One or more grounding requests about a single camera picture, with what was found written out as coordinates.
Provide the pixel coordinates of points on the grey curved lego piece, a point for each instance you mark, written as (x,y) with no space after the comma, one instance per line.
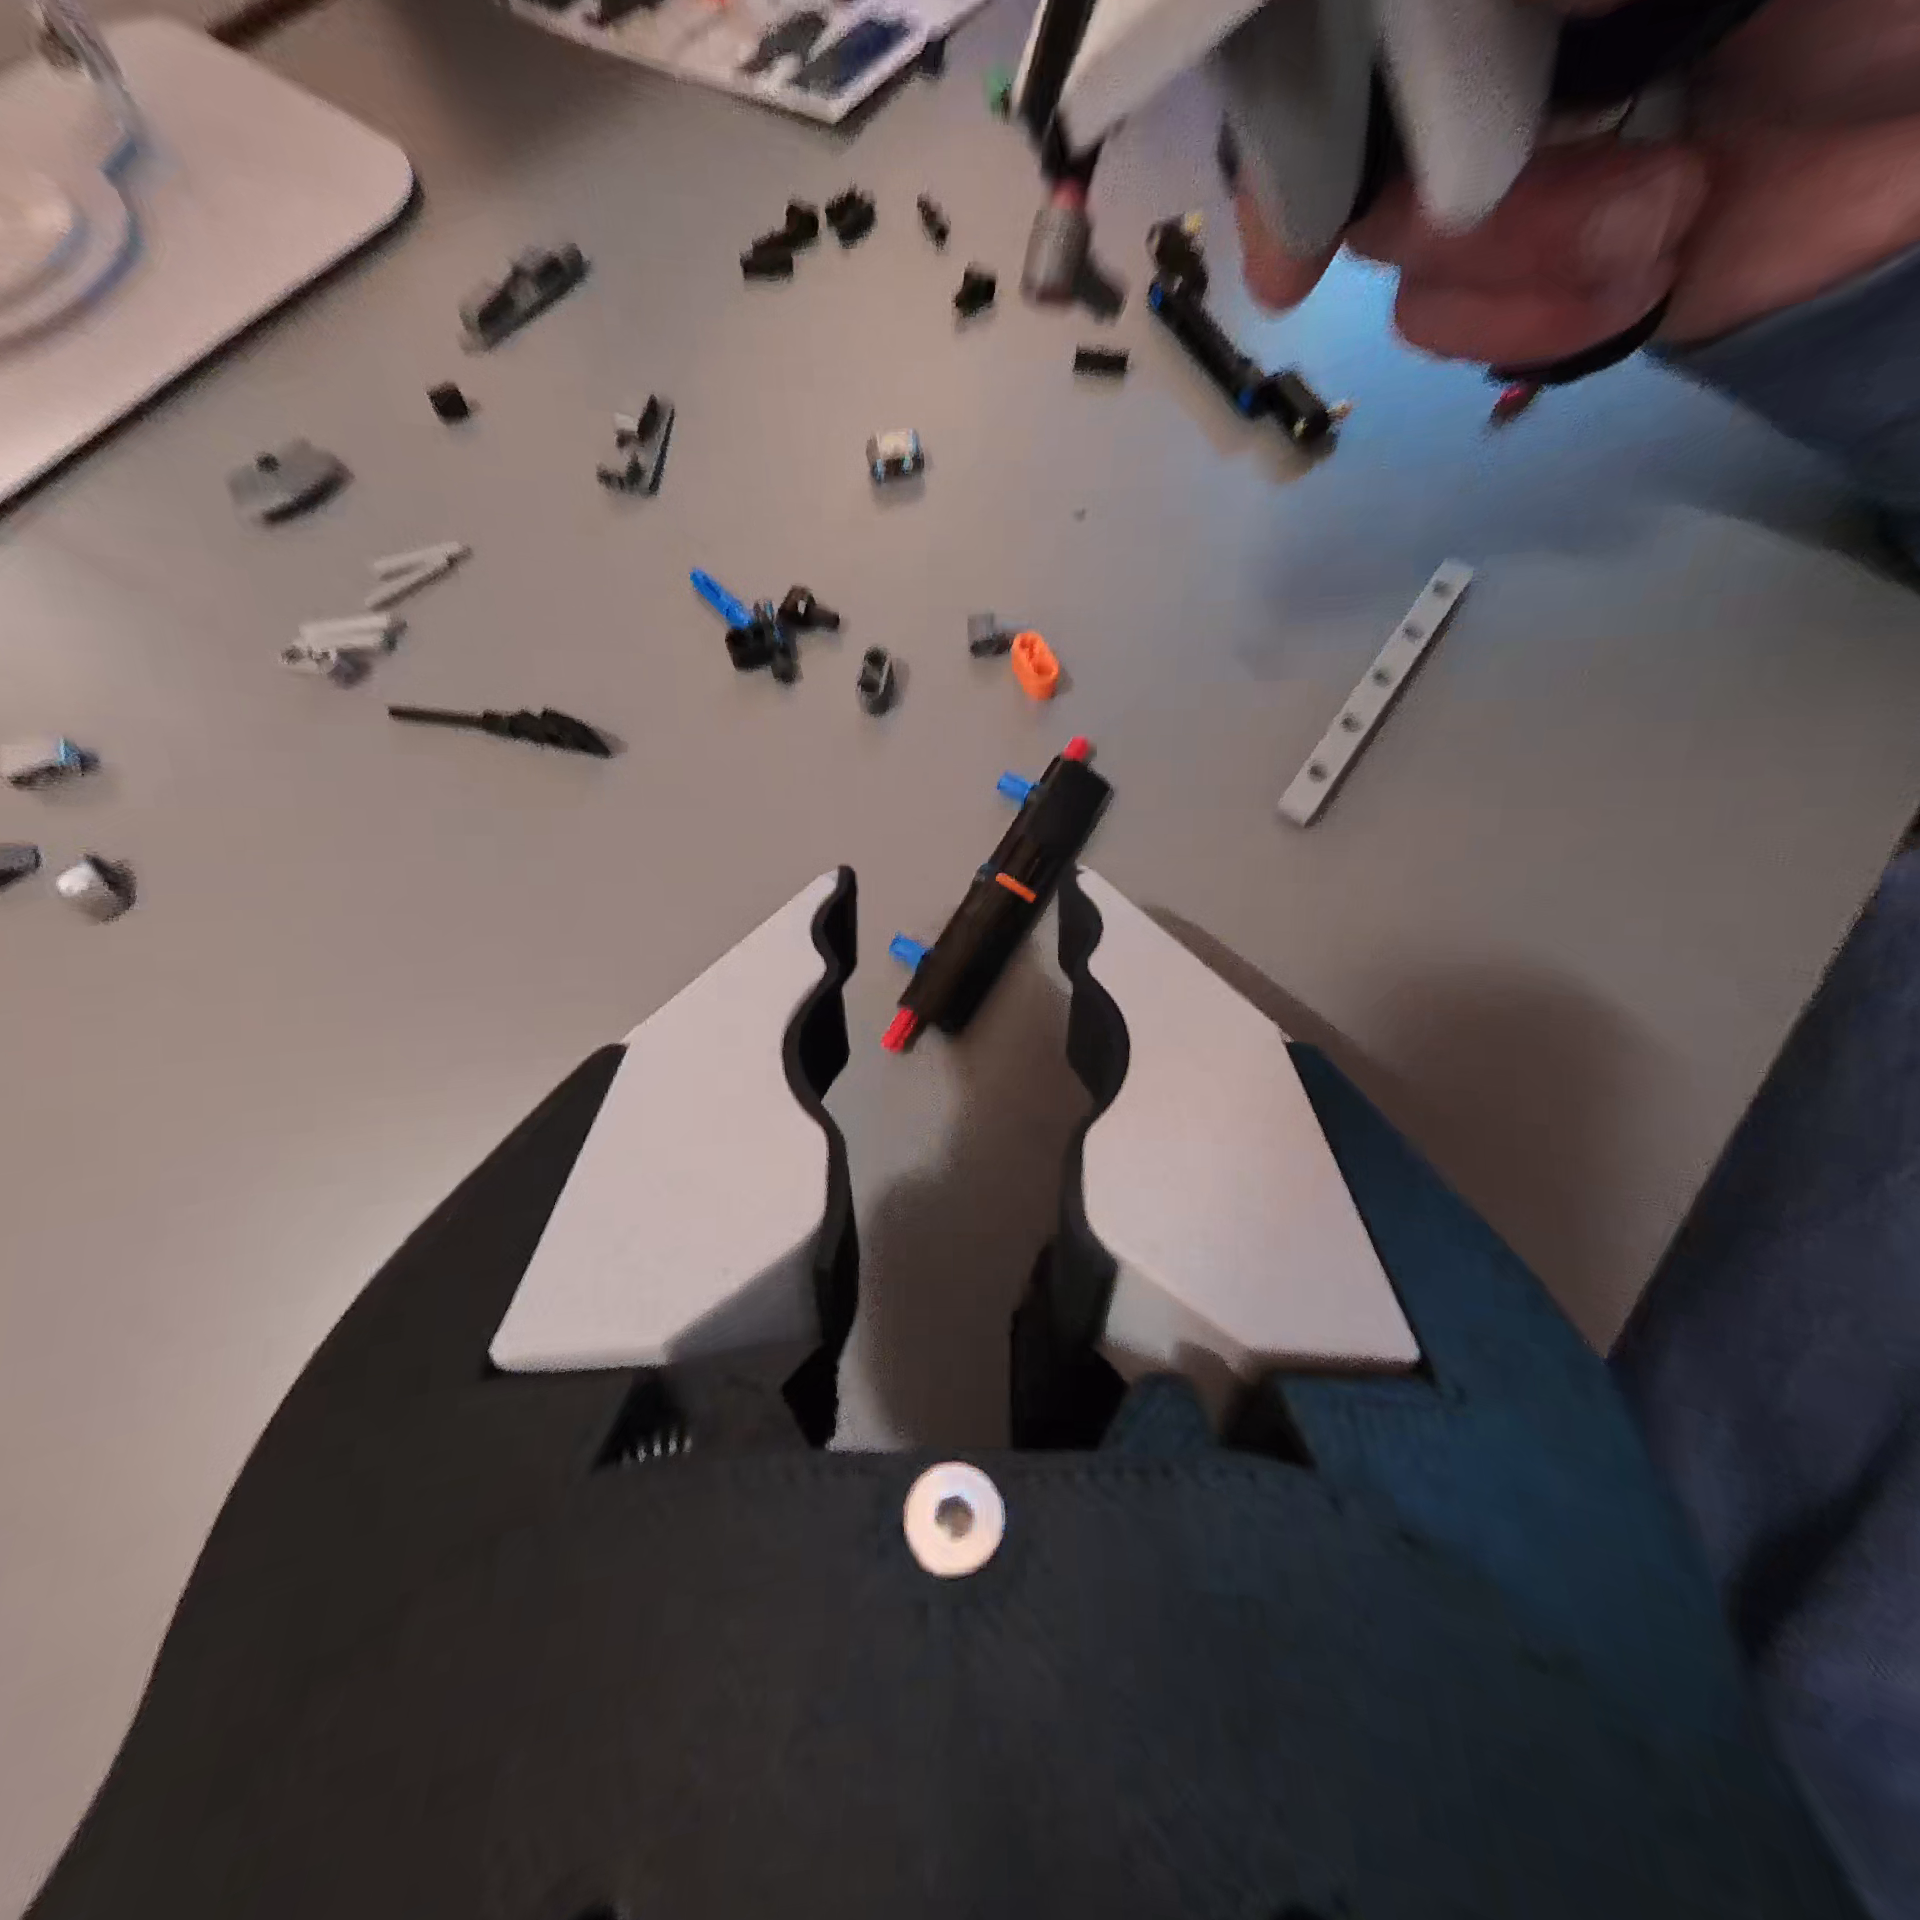
(284,479)

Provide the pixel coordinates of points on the grey round lego connector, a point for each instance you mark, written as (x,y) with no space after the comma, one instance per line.
(330,664)

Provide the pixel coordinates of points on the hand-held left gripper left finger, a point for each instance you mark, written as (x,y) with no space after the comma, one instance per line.
(675,1198)

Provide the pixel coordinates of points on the black lego pin connector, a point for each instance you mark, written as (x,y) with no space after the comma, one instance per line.
(811,608)
(762,645)

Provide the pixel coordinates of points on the dark grey lego wedge panel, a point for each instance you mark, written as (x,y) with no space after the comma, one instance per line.
(521,295)
(637,446)

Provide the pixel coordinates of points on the black lego gear rack assembly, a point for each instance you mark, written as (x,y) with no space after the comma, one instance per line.
(1245,351)

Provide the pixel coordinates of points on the orange lego connector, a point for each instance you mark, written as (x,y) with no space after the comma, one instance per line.
(1036,668)

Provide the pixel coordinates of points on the person's right forearm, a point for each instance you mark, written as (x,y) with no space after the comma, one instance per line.
(1830,389)

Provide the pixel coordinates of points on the black lego beam assembly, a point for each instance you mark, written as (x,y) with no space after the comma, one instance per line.
(1020,885)

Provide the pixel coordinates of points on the black lego axle with connector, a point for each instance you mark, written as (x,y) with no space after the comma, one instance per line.
(523,732)

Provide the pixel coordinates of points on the light grey lego connector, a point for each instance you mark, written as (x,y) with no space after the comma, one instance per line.
(352,633)

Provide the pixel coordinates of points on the lego sticker sheet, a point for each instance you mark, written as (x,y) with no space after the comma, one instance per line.
(749,44)

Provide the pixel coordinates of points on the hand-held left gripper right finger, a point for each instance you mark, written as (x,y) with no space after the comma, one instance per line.
(1230,1198)

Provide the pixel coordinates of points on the small light grey lego brick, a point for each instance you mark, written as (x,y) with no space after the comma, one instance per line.
(44,762)

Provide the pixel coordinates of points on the person's right hand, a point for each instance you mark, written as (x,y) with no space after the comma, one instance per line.
(1725,195)

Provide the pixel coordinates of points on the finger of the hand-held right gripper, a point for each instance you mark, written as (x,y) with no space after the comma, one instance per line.
(1155,51)

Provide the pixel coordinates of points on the light grey lego axle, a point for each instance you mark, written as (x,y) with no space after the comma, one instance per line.
(431,558)
(406,586)

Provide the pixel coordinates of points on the dark grey two-hole lego beam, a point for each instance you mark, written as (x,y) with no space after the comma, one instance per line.
(877,679)

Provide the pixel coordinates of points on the person's blue clothing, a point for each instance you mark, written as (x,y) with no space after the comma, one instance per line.
(1800,1351)

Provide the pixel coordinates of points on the light grey lego beam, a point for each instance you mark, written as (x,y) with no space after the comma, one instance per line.
(1373,698)

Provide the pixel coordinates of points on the blue lego pin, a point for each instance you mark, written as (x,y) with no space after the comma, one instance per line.
(720,597)

